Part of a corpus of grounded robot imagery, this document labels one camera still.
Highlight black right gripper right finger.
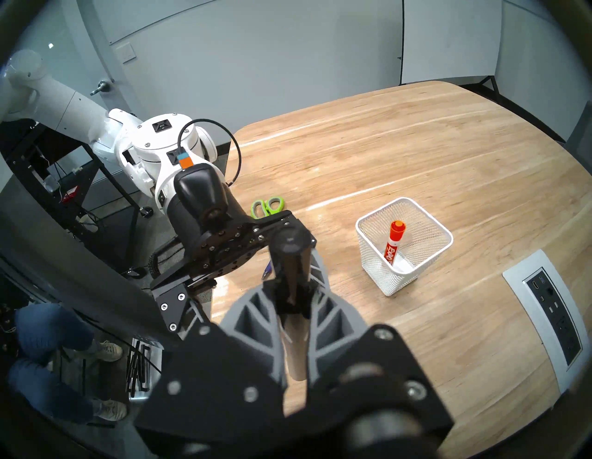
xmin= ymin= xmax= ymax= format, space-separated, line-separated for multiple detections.
xmin=305 ymin=294 xmax=454 ymax=441

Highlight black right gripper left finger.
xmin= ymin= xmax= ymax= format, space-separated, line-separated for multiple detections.
xmin=134 ymin=282 xmax=286 ymax=445

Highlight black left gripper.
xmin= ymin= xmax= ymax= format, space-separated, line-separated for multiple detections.
xmin=150 ymin=194 xmax=331 ymax=334

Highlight black permanent marker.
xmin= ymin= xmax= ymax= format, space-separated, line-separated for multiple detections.
xmin=270 ymin=227 xmax=311 ymax=381

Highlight green handled scissors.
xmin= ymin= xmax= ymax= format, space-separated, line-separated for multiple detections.
xmin=251 ymin=197 xmax=285 ymax=219

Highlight orange white dry-erase marker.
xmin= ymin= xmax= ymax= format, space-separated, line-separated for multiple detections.
xmin=383 ymin=220 xmax=407 ymax=265

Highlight white mesh pen holder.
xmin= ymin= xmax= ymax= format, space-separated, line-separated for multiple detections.
xmin=355 ymin=198 xmax=454 ymax=297

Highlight grey metal control box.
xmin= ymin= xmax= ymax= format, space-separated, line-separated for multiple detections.
xmin=126 ymin=338 xmax=163 ymax=398

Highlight tan work shoe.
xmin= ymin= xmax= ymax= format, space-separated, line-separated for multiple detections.
xmin=95 ymin=340 xmax=123 ymax=361
xmin=92 ymin=400 xmax=128 ymax=422

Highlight grey table power outlet panel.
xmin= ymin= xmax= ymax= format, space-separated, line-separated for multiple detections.
xmin=502 ymin=249 xmax=590 ymax=394

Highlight person legs blue jeans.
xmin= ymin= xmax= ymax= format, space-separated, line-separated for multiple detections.
xmin=7 ymin=303 xmax=100 ymax=424

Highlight rolling whiteboard on stand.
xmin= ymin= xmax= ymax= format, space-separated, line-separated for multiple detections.
xmin=399 ymin=0 xmax=502 ymax=105

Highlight black left gripper cable loop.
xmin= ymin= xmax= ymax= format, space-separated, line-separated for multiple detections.
xmin=148 ymin=236 xmax=185 ymax=278

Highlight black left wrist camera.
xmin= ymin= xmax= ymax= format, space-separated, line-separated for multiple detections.
xmin=173 ymin=163 xmax=230 ymax=228

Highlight black wheeled stand frame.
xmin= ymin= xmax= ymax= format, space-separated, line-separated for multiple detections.
xmin=0 ymin=118 xmax=153 ymax=278

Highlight left camera cable orange plug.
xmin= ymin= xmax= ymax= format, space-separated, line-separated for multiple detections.
xmin=178 ymin=119 xmax=242 ymax=186

